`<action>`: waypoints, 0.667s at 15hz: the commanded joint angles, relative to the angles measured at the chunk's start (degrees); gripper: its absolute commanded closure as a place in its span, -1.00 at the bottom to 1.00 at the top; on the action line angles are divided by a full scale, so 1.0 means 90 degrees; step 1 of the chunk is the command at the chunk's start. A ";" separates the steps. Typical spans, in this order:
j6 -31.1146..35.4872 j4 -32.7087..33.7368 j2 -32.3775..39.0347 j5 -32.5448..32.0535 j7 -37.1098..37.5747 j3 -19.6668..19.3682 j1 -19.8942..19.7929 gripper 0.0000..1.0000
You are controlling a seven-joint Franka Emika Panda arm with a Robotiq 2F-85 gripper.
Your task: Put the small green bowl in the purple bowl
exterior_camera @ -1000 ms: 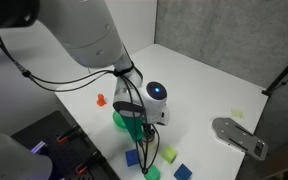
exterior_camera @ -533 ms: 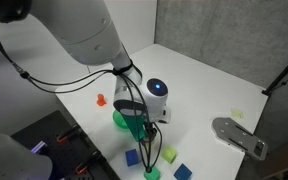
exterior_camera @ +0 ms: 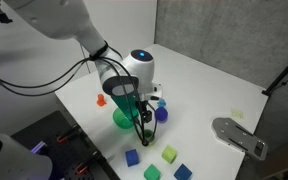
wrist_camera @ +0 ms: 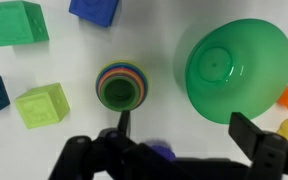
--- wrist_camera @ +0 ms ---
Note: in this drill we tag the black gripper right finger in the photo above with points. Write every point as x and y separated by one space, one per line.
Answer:
270 153

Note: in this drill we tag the royal blue cube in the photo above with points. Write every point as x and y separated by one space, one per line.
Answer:
95 10

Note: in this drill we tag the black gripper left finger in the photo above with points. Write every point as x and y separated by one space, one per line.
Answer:
94 156

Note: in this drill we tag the large green translucent bowl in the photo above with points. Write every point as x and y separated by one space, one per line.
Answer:
240 70

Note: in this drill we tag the rainbow stacked cups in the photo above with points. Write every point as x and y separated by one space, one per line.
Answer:
122 68

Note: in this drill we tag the lime green cube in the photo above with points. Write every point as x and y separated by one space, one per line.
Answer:
42 105

